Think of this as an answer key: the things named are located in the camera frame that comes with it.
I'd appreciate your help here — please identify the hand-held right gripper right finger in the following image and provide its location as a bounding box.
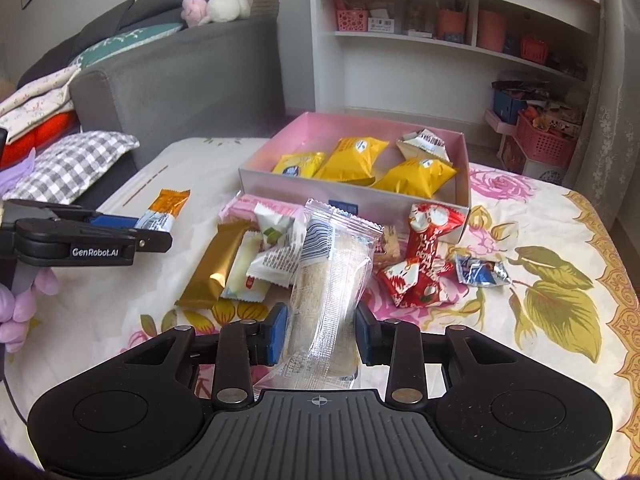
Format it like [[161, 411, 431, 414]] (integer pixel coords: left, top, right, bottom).
[[356, 305, 536, 411]]

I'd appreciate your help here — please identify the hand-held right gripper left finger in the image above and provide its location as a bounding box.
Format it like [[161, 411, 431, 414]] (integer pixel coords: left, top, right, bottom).
[[107, 304, 291, 411]]

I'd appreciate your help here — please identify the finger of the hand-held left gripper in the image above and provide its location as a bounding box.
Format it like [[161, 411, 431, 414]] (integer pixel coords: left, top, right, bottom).
[[134, 229, 174, 254], [50, 206, 143, 231]]

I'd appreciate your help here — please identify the orange white small packet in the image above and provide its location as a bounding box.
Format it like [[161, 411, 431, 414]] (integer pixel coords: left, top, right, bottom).
[[137, 188, 191, 233]]

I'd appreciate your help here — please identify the white yellow snack packet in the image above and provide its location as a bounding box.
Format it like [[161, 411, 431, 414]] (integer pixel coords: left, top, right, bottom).
[[220, 235, 271, 302]]

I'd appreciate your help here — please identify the gold snack bar packet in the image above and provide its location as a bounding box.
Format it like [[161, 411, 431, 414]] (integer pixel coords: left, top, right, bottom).
[[175, 219, 251, 311]]

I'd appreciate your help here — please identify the clear long cracker packet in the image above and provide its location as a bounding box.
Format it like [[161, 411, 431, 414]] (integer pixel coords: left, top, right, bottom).
[[272, 199, 383, 391]]

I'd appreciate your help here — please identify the red snack packet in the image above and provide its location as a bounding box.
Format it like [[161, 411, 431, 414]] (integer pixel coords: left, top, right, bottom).
[[404, 202, 467, 281], [377, 257, 456, 308]]

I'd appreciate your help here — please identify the small brown square packet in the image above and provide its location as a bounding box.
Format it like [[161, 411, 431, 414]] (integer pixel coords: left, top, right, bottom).
[[377, 226, 403, 263]]

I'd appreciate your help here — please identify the blue white small packet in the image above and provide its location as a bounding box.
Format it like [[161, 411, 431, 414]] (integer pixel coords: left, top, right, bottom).
[[454, 253, 512, 287]]

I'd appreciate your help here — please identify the pink cardboard box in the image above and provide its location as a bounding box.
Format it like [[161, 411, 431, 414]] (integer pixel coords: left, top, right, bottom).
[[238, 111, 472, 241]]

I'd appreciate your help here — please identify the white black-lettered nut packet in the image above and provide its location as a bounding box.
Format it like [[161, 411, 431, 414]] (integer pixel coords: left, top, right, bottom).
[[396, 129, 448, 162]]

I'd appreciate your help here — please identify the person's left hand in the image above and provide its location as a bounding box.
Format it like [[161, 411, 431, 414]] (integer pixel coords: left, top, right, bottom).
[[0, 266, 61, 356]]

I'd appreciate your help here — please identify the grey checked pillow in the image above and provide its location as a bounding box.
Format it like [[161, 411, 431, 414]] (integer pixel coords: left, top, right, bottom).
[[2, 131, 141, 206]]

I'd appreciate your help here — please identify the purple cloth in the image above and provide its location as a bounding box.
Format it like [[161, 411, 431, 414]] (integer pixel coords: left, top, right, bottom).
[[0, 149, 37, 196]]

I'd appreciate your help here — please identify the pink cracker packet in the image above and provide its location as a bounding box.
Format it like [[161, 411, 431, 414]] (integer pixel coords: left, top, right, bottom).
[[218, 195, 306, 228]]

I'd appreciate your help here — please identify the red folded blanket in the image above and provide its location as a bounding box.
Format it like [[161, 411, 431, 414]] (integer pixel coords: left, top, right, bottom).
[[0, 112, 81, 168]]

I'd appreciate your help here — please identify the floral folded blanket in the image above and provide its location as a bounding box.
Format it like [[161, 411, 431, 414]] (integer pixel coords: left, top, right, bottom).
[[0, 66, 81, 141]]

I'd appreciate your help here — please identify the grey sofa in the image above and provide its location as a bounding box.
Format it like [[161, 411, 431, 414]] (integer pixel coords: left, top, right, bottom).
[[17, 0, 281, 211]]

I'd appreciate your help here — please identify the teal cushion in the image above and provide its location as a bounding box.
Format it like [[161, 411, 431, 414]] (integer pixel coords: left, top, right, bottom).
[[67, 22, 183, 68]]

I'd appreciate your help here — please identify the dark grey cushion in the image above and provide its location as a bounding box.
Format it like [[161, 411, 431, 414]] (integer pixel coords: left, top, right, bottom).
[[17, 0, 137, 86]]

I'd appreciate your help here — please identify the pink white plush toy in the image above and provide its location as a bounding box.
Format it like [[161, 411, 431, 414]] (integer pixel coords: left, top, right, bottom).
[[181, 0, 251, 28]]

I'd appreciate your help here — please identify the large pink basket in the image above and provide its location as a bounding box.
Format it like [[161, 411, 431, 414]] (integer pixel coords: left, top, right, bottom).
[[515, 110, 583, 171]]

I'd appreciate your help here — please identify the white bookshelf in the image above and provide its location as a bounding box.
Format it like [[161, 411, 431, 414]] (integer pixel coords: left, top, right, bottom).
[[307, 0, 608, 126]]

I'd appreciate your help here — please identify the blue storage box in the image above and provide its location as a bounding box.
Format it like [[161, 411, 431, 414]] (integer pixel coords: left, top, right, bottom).
[[492, 82, 528, 126]]

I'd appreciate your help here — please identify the small pink basket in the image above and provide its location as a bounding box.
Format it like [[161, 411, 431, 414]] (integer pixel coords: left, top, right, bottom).
[[335, 7, 370, 32]]

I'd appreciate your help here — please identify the clear jar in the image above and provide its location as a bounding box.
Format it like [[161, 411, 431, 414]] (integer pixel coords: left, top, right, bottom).
[[404, 0, 433, 36]]

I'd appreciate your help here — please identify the pink pen holder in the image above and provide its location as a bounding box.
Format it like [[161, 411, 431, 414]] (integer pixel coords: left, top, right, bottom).
[[435, 2, 468, 43]]

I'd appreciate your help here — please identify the white lace curtain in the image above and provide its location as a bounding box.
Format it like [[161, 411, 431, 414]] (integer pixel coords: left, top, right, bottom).
[[562, 0, 640, 211]]

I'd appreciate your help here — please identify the pink cup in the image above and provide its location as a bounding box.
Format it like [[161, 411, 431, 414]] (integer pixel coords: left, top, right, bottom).
[[476, 9, 508, 53]]

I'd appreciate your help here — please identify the small red basket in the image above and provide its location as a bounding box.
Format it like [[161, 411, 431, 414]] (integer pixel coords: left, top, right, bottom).
[[520, 35, 550, 64]]

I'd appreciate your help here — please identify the black cable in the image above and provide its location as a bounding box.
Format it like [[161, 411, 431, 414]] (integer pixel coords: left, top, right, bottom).
[[0, 352, 31, 433]]

